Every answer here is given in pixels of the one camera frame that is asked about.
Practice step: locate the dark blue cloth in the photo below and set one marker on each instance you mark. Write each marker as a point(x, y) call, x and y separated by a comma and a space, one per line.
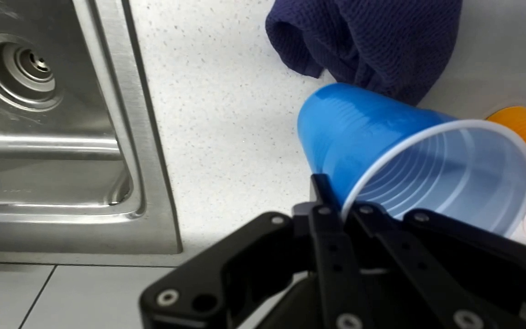
point(365, 37)

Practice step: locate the blue plastic cup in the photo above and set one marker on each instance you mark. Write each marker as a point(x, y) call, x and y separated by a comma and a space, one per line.
point(347, 134)

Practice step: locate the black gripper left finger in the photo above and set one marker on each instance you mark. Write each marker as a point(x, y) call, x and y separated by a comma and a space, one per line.
point(263, 267)

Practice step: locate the stainless steel double sink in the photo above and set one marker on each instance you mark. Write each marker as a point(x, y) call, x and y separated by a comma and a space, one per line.
point(62, 152)

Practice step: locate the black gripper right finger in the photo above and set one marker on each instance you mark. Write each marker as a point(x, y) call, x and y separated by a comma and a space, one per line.
point(456, 274)

